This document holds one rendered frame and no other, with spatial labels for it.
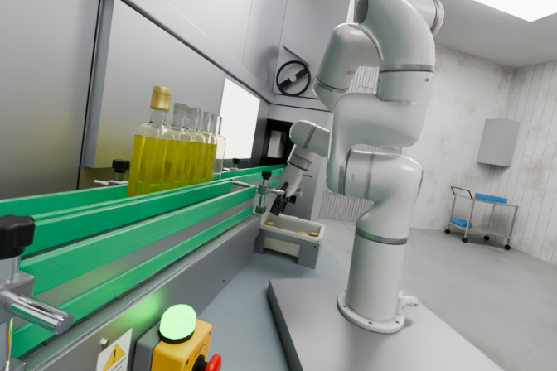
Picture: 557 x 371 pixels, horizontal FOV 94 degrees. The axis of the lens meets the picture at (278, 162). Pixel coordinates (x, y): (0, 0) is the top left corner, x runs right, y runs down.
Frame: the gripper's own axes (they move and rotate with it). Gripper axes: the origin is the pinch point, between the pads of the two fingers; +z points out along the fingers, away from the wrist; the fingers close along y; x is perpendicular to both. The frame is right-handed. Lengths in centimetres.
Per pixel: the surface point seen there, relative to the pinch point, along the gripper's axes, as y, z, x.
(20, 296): 70, -7, -1
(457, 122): -472, -158, 149
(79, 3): 46, -30, -41
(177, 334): 54, 4, 5
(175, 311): 53, 3, 3
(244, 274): 20.7, 13.6, 3.0
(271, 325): 34.7, 10.4, 14.7
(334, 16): -74, -94, -31
